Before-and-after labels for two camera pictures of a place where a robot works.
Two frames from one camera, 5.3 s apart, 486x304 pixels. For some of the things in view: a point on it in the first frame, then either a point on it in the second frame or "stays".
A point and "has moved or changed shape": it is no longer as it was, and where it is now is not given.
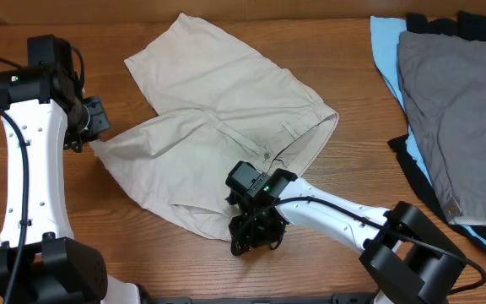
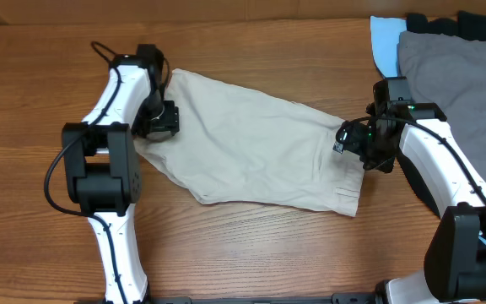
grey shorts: x=459 y=102 stays
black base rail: x=336 y=299 stays
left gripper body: x=88 y=123 -> x=167 y=119
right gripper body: x=259 y=233 -> x=374 y=148
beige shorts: x=218 y=100 has moved or changed shape
